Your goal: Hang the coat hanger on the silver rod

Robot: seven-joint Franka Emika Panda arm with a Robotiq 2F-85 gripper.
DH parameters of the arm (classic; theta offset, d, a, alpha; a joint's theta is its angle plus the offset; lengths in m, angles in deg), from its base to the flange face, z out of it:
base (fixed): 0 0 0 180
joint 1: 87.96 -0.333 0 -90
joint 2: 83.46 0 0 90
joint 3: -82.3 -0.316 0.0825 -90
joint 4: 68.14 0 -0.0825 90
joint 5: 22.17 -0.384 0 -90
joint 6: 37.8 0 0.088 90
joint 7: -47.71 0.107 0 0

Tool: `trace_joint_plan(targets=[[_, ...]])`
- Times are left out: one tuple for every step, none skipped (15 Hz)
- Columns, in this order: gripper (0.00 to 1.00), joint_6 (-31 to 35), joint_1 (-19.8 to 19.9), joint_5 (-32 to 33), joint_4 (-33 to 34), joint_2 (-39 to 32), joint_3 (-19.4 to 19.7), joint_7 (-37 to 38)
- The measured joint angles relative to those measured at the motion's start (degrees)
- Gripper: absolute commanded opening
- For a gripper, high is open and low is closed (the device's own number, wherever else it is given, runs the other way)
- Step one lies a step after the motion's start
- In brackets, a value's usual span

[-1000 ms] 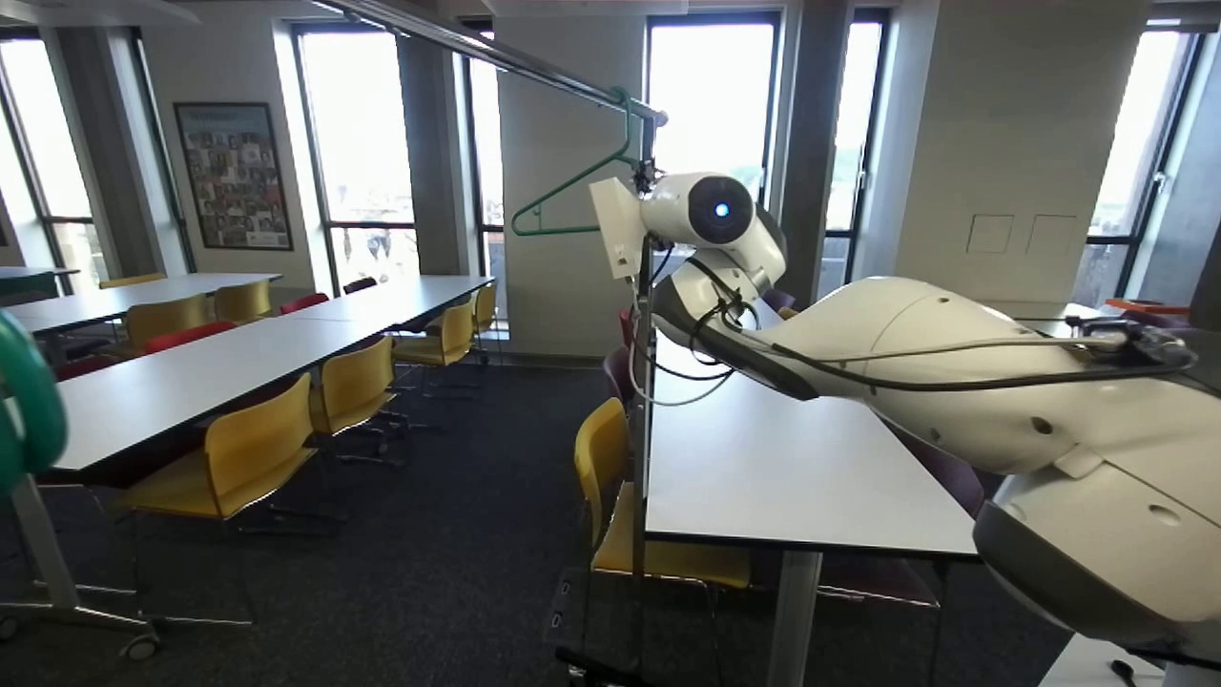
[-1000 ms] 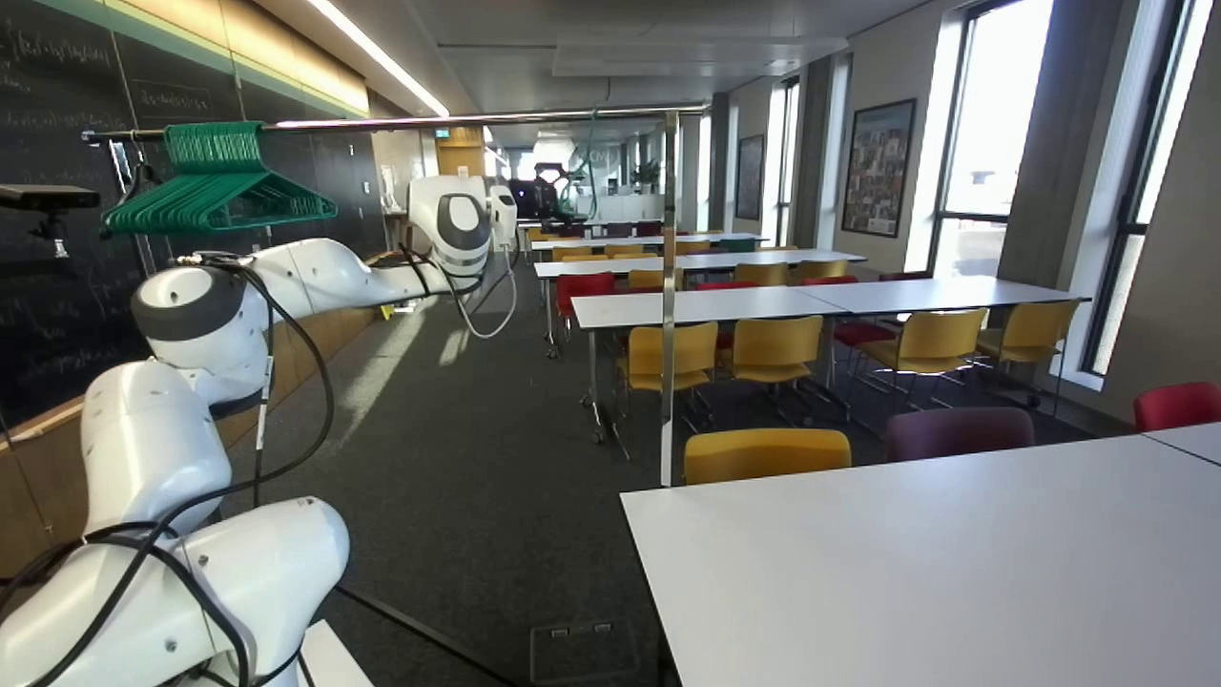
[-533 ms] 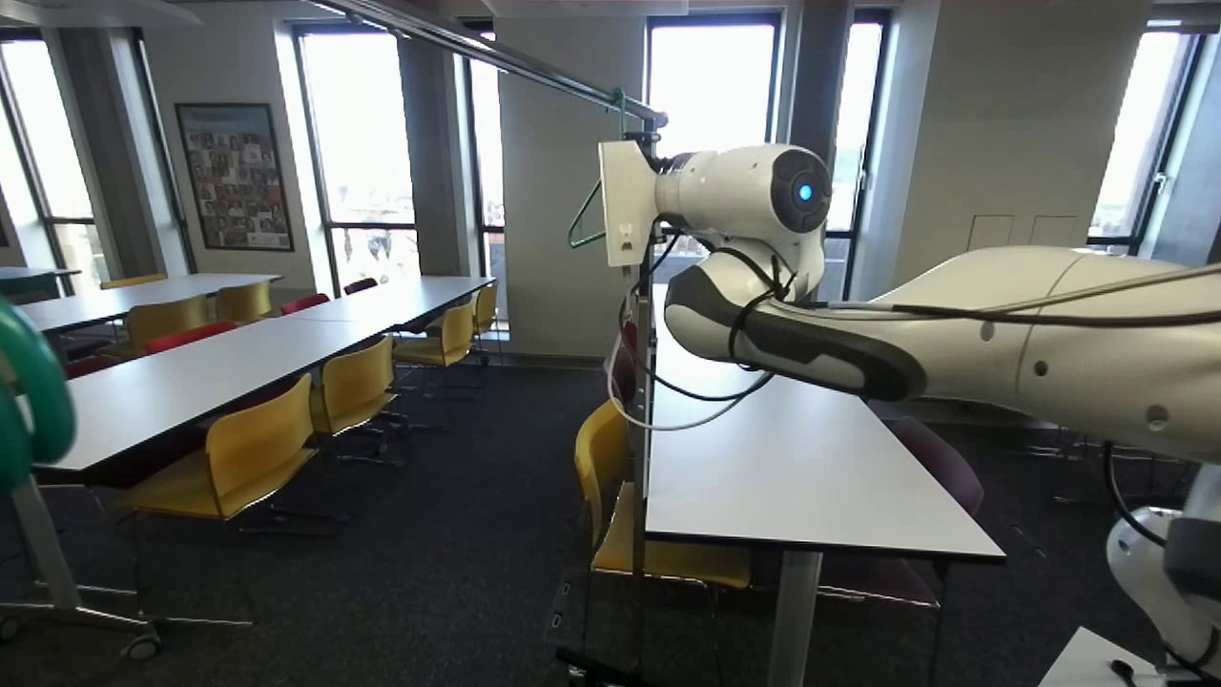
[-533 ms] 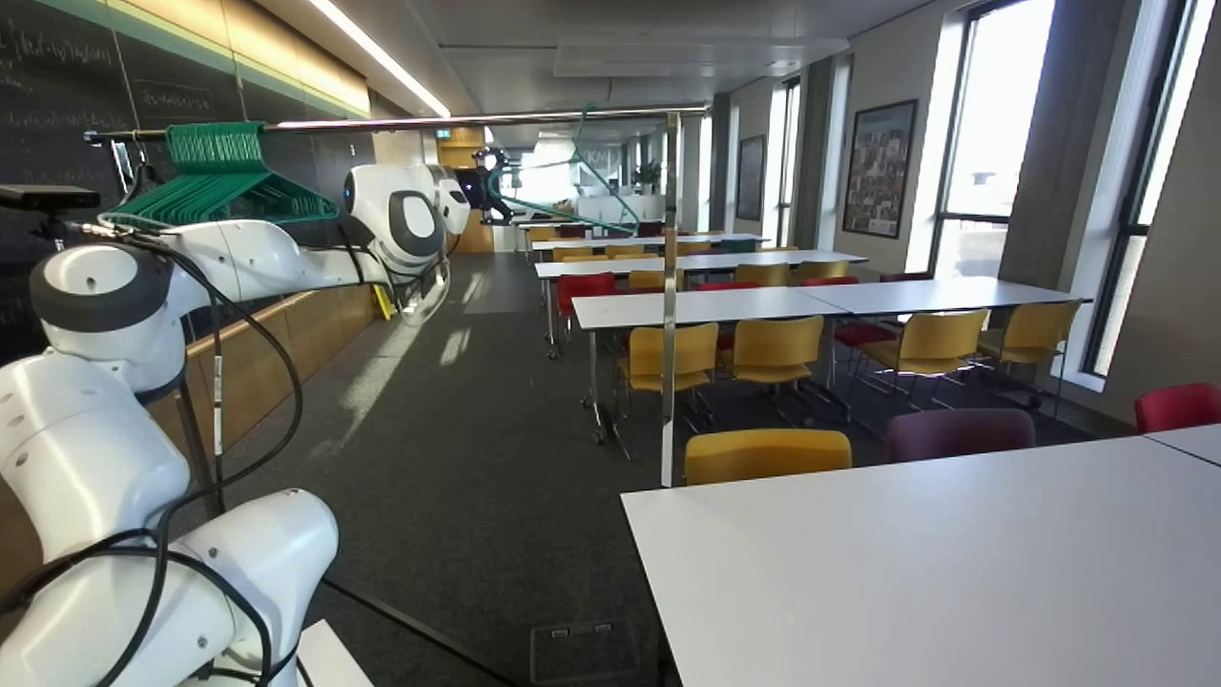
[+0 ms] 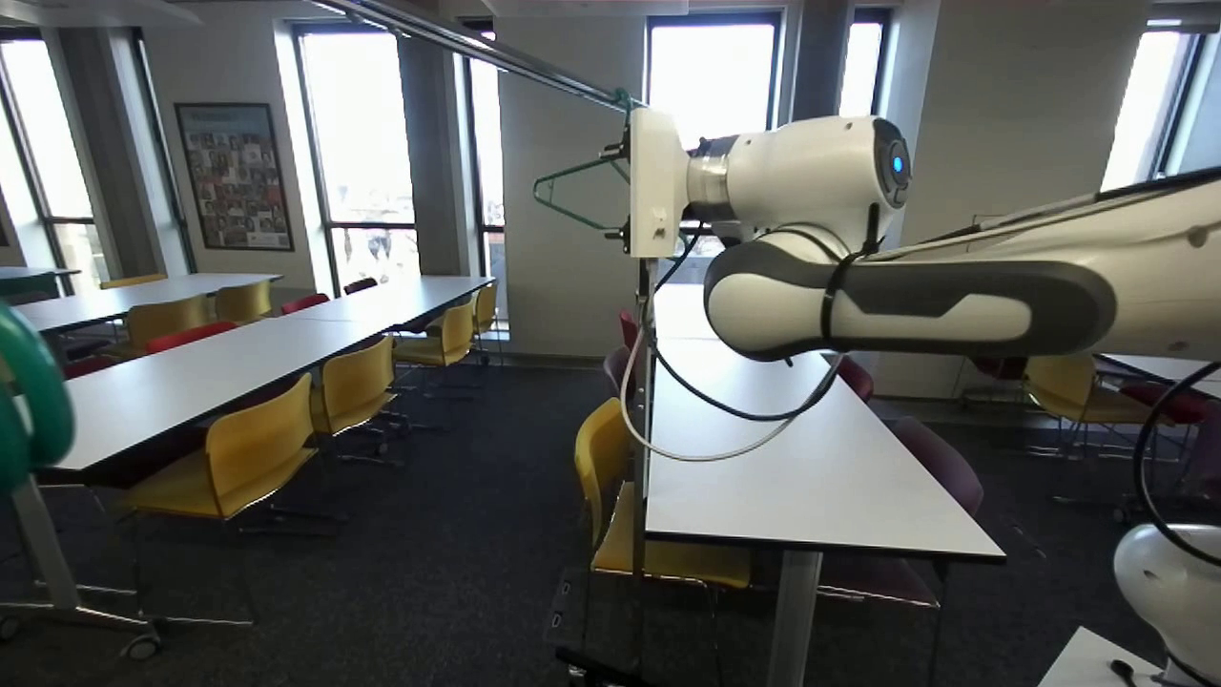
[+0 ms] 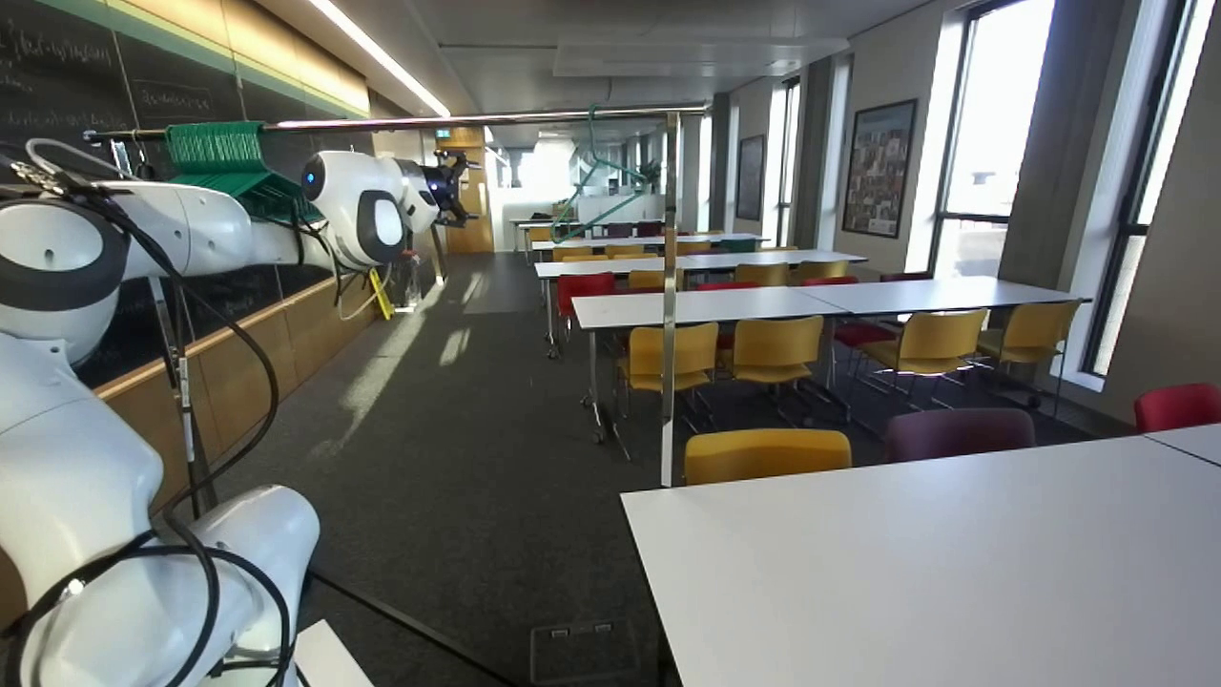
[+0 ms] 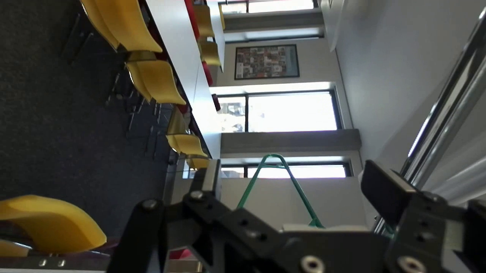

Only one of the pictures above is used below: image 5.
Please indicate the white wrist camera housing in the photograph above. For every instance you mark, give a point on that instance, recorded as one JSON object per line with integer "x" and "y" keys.
{"x": 657, "y": 178}

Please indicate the framed colourful wall picture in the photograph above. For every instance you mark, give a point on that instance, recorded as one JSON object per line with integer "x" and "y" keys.
{"x": 236, "y": 178}

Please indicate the grey rack post with base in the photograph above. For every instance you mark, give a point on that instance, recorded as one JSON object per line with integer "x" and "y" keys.
{"x": 44, "y": 546}

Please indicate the yellow chair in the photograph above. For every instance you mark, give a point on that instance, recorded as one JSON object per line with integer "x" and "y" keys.
{"x": 449, "y": 333}
{"x": 1071, "y": 387}
{"x": 485, "y": 305}
{"x": 250, "y": 453}
{"x": 241, "y": 302}
{"x": 353, "y": 383}
{"x": 166, "y": 321}
{"x": 602, "y": 458}

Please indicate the maroon chair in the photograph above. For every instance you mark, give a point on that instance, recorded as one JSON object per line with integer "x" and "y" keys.
{"x": 855, "y": 378}

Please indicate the small black object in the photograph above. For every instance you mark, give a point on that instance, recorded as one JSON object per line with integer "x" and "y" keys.
{"x": 1122, "y": 669}

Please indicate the long white table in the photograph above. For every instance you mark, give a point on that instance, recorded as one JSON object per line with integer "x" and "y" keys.
{"x": 231, "y": 365}

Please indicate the bunch of green hangers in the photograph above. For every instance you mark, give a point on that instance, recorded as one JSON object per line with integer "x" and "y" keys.
{"x": 33, "y": 401}

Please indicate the white work table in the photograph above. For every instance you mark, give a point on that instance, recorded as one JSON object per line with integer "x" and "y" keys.
{"x": 813, "y": 482}

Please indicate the silver clothes rack rod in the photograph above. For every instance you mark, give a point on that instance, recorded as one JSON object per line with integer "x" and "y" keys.
{"x": 508, "y": 60}

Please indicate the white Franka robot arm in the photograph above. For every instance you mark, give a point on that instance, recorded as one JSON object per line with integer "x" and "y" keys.
{"x": 813, "y": 174}

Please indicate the slim grey rack post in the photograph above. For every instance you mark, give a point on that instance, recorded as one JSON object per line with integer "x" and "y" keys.
{"x": 645, "y": 383}

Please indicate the white base board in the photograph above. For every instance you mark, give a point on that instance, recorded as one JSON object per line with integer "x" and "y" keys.
{"x": 1080, "y": 662}

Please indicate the red chair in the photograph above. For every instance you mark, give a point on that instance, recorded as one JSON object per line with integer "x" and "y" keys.
{"x": 1177, "y": 407}
{"x": 631, "y": 330}
{"x": 303, "y": 302}
{"x": 192, "y": 339}

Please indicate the purple chair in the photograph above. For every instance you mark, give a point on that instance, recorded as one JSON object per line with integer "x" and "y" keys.
{"x": 618, "y": 377}
{"x": 949, "y": 463}

